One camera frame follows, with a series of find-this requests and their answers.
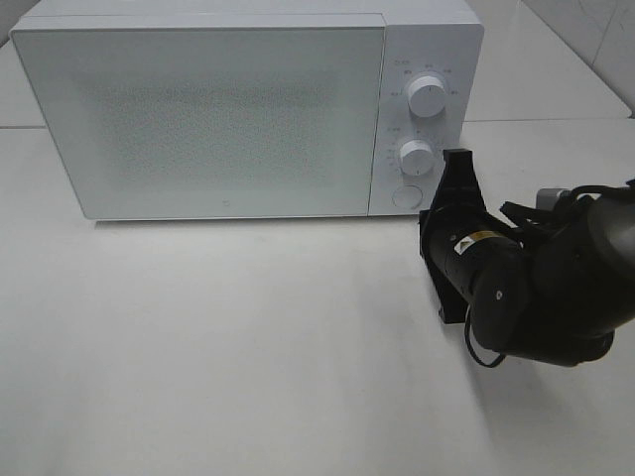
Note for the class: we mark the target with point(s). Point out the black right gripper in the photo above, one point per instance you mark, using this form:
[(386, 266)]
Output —
[(456, 211)]

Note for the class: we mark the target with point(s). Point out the white round door button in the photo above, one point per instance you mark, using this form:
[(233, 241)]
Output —
[(407, 197)]

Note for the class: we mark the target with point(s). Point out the white round knob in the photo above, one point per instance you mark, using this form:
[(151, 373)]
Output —
[(426, 95), (416, 158)]

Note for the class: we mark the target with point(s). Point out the white microwave door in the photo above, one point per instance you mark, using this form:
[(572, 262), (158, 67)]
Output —
[(209, 116)]

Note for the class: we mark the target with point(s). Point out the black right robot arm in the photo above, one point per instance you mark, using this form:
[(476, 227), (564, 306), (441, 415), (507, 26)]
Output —
[(549, 283)]

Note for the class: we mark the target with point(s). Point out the white microwave oven body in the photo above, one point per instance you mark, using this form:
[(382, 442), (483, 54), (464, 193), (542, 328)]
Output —
[(421, 37)]

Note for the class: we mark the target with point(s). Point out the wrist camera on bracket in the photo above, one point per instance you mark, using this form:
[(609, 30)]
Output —
[(547, 198)]

